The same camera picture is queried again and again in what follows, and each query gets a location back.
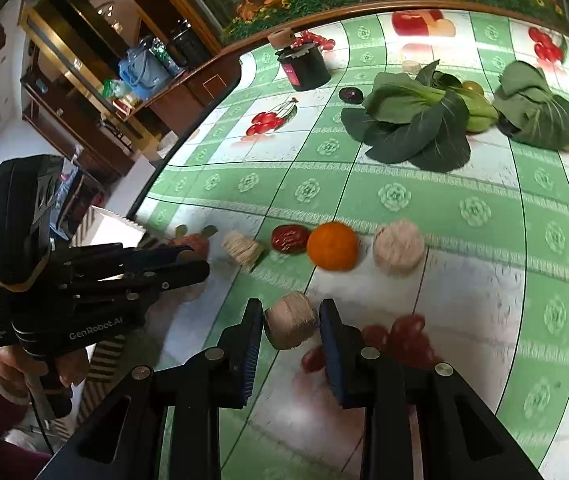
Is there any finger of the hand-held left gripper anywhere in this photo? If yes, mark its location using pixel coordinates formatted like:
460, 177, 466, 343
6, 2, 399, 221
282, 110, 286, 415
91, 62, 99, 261
52, 242, 200, 282
59, 260, 210, 331

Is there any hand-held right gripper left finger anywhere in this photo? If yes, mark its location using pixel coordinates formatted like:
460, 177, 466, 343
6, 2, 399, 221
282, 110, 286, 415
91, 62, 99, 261
37, 299, 264, 480

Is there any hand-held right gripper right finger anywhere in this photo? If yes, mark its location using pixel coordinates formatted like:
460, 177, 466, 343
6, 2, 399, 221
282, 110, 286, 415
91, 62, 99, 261
319, 299, 545, 480

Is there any angled sugarcane piece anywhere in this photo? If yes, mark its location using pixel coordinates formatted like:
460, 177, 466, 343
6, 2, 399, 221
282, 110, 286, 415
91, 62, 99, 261
264, 291, 320, 351

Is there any person's left hand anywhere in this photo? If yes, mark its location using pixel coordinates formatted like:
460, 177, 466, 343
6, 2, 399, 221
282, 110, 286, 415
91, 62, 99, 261
0, 347, 90, 402

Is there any white zigzag-print box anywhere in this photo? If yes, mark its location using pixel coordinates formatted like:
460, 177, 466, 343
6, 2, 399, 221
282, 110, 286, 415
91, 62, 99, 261
67, 205, 148, 421

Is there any small sugarcane piece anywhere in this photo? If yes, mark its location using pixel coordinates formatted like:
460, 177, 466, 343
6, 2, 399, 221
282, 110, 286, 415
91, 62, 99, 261
222, 230, 265, 272

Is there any small orange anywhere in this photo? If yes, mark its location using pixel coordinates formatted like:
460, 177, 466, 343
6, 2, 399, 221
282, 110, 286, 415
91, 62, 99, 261
307, 221, 360, 272

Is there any red date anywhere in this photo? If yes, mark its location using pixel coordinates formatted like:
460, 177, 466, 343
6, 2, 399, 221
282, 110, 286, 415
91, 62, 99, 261
270, 224, 311, 255

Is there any dark wooden cabinet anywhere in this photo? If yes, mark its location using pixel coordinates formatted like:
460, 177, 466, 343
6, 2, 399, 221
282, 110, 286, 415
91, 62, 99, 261
19, 60, 240, 176

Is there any round sugarcane piece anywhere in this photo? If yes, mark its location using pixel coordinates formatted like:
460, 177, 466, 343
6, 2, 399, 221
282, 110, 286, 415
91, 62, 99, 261
373, 218, 426, 276

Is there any green fruit-print tablecloth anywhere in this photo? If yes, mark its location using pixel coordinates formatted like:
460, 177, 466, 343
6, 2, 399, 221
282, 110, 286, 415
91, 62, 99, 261
72, 2, 569, 480

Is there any green packet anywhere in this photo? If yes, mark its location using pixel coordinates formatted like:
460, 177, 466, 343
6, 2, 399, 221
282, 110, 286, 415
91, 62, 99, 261
102, 79, 132, 106

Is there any blue bag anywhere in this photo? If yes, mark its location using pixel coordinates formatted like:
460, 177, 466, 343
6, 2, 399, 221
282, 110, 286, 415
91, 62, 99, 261
118, 45, 165, 101

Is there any floral thermos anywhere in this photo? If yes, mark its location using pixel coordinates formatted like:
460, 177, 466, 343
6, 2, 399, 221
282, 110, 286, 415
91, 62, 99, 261
149, 37, 180, 76

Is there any black pot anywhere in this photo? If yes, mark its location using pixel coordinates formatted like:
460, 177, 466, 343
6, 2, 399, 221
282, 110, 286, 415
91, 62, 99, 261
169, 20, 212, 68

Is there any black canister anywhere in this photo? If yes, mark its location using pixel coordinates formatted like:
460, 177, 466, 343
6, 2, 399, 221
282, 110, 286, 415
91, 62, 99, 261
275, 42, 331, 92

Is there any bok choy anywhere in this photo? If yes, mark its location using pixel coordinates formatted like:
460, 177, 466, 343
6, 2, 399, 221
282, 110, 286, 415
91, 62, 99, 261
491, 60, 569, 153
340, 60, 500, 173

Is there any wooden cork lid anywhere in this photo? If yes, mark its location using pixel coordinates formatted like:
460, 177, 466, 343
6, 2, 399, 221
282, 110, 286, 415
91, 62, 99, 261
268, 29, 296, 51

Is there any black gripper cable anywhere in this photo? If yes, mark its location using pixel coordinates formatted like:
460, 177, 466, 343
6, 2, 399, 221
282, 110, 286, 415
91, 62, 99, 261
29, 395, 55, 461

